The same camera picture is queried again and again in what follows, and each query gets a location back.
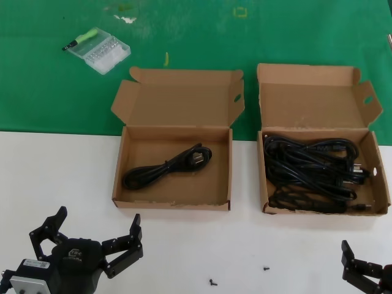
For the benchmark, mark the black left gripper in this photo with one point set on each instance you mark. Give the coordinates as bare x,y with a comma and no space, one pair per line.
76,263

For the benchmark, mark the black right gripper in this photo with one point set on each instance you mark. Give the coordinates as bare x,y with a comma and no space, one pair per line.
386,281

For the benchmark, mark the open brown cardboard box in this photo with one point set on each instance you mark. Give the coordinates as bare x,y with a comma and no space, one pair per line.
306,92
171,101

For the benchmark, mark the green felt mat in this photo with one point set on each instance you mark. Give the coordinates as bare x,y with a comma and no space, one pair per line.
46,92

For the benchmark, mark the clear plastic bit case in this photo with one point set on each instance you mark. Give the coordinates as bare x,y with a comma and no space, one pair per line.
104,58

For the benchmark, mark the yellow-green plastic strip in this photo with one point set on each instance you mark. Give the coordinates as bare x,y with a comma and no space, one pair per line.
167,58

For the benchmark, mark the white paper scrap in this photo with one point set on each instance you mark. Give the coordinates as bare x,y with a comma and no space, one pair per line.
127,19

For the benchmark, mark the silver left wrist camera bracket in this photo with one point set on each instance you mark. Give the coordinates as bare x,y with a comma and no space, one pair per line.
29,284

